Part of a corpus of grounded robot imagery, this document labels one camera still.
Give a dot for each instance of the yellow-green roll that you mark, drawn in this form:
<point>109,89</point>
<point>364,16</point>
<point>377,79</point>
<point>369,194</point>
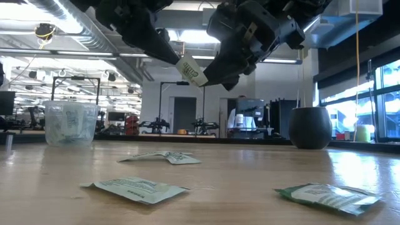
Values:
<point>364,133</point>

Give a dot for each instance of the black computer monitor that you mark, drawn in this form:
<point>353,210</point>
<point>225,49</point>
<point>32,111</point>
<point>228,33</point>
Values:
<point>7,103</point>

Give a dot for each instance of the long ceiling light strip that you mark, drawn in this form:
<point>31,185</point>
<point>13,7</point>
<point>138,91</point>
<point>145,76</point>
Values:
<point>84,53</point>

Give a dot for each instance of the black background gantry frame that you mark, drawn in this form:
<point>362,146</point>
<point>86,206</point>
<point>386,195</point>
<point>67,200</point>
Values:
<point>165,83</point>
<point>76,77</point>

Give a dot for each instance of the black tall cabinet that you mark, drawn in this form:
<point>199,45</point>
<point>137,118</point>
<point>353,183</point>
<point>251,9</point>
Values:
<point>281,118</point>

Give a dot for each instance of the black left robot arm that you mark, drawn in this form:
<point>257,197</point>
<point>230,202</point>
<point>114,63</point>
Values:
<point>82,4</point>

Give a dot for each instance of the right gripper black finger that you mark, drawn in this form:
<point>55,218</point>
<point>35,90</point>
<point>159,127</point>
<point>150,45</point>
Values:
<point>228,70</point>
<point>232,84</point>

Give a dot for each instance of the person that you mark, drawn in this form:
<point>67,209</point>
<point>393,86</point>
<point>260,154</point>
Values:
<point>231,120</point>

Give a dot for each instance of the red storage bins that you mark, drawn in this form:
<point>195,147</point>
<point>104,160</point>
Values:
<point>132,124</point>

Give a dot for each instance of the dark green Truvia packet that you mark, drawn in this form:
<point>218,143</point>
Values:
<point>328,197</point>

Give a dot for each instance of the small yellow bowl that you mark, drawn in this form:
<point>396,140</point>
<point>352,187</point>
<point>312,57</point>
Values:
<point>182,132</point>

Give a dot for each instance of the clear plastic tub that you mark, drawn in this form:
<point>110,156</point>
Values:
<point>72,104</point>

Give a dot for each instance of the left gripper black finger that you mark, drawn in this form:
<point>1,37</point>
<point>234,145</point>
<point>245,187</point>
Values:
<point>159,48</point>
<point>165,35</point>

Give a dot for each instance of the white canister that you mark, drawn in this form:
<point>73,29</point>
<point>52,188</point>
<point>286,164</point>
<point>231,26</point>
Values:
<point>239,120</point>

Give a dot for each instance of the small red box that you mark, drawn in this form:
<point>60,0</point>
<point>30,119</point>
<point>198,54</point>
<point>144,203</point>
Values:
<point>340,136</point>

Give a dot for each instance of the background wooden table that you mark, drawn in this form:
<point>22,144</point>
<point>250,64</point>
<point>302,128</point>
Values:
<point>162,135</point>

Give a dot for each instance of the black background robot arm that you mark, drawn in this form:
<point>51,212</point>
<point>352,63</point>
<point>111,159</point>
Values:
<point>204,125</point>
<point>156,125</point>

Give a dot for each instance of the dark round bowl yellow inside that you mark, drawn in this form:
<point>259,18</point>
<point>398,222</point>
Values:
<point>309,128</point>

